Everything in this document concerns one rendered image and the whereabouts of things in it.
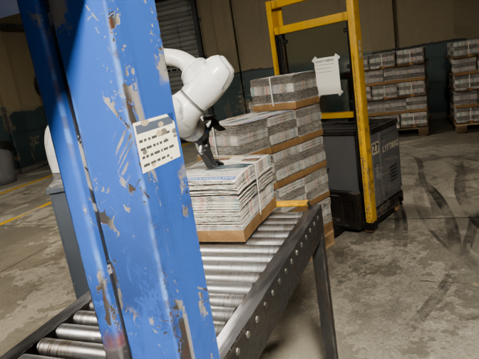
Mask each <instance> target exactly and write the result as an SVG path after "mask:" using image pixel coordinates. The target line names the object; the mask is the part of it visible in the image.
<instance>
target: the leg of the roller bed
mask: <svg viewBox="0 0 479 359"><path fill-rule="evenodd" d="M312 259H313V265H314V276H315V282H316V293H317V300H318V305H319V315H320V323H321V334H322V340H323V346H324V357H325V359H339V356H338V349H337V342H336V331H335V324H334V312H333V306H332V299H331V287H330V280H329V269H328V262H327V255H326V244H325V237H324V234H323V236H322V238H321V240H320V242H319V243H318V245H317V247H316V249H315V251H314V253H313V255H312Z"/></svg>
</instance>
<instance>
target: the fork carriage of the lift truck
mask: <svg viewBox="0 0 479 359"><path fill-rule="evenodd" d="M329 191H330V196H329V197H331V198H330V199H331V205H330V207H331V208H330V209H331V215H332V220H333V225H334V224H337V225H343V226H344V228H345V229H355V230H361V229H363V228H364V223H363V215H362V207H361V193H360V192H356V191H346V190H335V189H329Z"/></svg>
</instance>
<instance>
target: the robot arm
mask: <svg viewBox="0 0 479 359"><path fill-rule="evenodd" d="M163 50H164V54H165V61H166V65H167V66H174V67H177V68H179V69H180V70H181V71H182V81H183V84H184V86H183V87H182V89H181V90H180V91H178V92H177V93H176V94H174V95H172V99H173V104H174V108H175V115H176V120H177V127H178V131H179V135H180V137H181V138H182V139H184V140H187V141H188V142H194V143H197V144H198V145H199V146H200V149H199V150H197V154H199V155H200V156H201V158H202V160H203V162H204V163H205V165H206V166H207V168H214V167H215V166H218V165H224V163H223V162H221V161H219V160H217V159H214V157H213V154H212V151H211V149H210V142H209V136H210V134H209V132H210V131H211V128H214V129H216V130H218V131H225V128H224V127H222V126H221V125H220V123H219V120H216V117H217V116H216V115H208V116H202V114H203V113H204V112H205V111H206V110H207V109H208V108H210V107H211V106H212V105H214V104H215V103H216V102H217V101H218V100H219V99H220V97H221V96H222V95H223V94H224V92H225V91H226V90H227V89H228V88H229V86H230V84H231V82H232V80H233V78H234V68H233V67H232V66H231V64H230V62H229V61H228V60H227V59H226V58H225V57H224V56H220V55H216V56H211V57H209V58H208V59H204V58H195V57H193V56H191V55H190V54H189V53H186V52H184V51H180V50H176V49H170V48H164V49H163ZM207 120H211V121H209V123H208V124H205V121H207ZM44 145H45V149H46V156H47V159H48V163H49V165H50V168H51V171H52V176H53V181H52V183H51V184H50V185H49V186H48V188H49V189H53V188H56V187H62V186H63V183H62V179H61V174H60V171H59V168H58V163H57V159H56V154H55V151H54V148H53V143H52V139H51V134H50V131H49V128H48V126H47V128H46V130H45V135H44Z"/></svg>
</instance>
